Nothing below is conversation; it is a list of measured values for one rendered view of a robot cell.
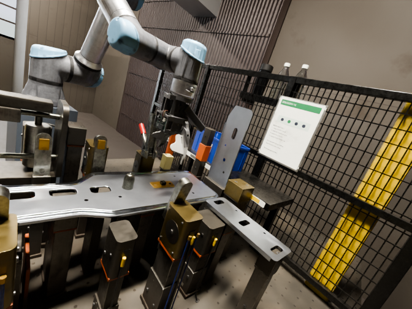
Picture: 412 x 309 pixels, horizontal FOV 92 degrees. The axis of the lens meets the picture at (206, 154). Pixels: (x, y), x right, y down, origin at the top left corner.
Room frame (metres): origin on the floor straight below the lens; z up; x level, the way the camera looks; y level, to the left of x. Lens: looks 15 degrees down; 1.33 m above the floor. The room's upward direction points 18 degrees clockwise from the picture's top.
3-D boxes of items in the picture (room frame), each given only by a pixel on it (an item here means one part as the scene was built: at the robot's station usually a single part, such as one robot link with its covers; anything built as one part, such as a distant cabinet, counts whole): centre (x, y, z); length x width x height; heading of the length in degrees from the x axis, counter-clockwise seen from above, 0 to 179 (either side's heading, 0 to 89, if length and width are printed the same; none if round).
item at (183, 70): (0.64, 0.13, 1.41); 0.09 x 0.08 x 0.11; 59
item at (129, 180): (0.56, 0.20, 1.02); 0.03 x 0.03 x 0.07
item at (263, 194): (1.10, -0.04, 1.01); 0.90 x 0.22 x 0.03; 46
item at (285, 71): (1.18, -0.26, 1.53); 0.07 x 0.07 x 0.20
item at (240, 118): (0.83, -0.08, 1.17); 0.12 x 0.01 x 0.34; 46
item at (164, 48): (0.67, 0.22, 1.41); 0.11 x 0.11 x 0.08; 59
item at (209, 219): (0.56, -0.09, 0.84); 0.12 x 0.07 x 0.28; 46
